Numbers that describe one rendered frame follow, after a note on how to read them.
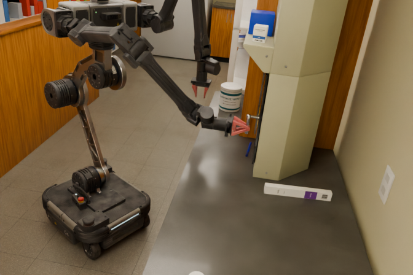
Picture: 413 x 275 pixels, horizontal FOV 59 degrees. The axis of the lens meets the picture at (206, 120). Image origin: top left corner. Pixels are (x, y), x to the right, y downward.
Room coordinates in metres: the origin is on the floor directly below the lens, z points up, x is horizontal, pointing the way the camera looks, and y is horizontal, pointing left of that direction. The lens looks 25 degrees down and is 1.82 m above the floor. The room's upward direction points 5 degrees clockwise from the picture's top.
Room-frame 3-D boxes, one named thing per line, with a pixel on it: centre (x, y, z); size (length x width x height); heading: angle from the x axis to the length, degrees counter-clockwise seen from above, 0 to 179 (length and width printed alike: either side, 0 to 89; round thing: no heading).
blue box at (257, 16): (1.60, -0.19, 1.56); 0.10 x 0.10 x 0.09; 83
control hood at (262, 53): (1.52, -0.18, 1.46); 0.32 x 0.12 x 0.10; 173
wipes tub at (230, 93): (2.09, -0.13, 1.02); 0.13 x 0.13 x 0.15
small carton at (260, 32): (1.44, -0.18, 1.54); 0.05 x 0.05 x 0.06; 76
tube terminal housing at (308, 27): (1.49, -0.37, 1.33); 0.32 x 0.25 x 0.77; 173
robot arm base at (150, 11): (2.06, 0.36, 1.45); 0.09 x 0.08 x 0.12; 142
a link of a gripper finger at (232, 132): (1.41, -0.14, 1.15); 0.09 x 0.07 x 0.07; 82
